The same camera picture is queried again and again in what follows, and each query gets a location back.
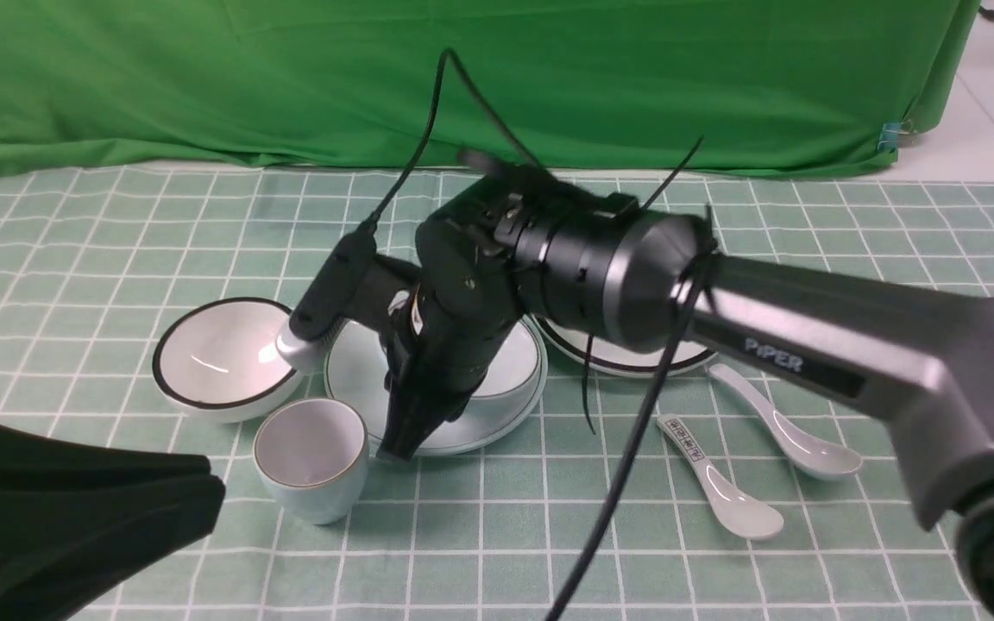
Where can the green checked tablecloth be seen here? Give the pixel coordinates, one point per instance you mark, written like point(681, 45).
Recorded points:
point(94, 266)

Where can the light blue cup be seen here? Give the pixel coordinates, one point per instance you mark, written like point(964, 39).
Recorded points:
point(313, 458)

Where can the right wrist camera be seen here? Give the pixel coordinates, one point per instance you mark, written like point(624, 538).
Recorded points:
point(337, 295)

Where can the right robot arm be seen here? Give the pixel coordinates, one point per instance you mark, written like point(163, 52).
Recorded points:
point(919, 361)

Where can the white ceramic spoon labelled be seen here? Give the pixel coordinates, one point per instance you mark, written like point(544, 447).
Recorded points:
point(738, 512)

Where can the blue binder clip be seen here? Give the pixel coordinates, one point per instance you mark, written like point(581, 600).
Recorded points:
point(893, 135)

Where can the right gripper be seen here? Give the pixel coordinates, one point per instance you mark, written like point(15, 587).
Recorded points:
point(442, 320)

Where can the light blue plate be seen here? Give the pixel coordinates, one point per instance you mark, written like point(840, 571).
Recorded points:
point(355, 370)

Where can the white ceramic spoon plain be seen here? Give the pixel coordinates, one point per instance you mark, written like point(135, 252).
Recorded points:
point(814, 456)

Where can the black-rimmed printed white plate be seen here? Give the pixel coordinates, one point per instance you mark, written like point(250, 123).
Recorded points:
point(611, 359)

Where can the black-rimmed white bowl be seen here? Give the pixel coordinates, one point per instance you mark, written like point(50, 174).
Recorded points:
point(219, 363)

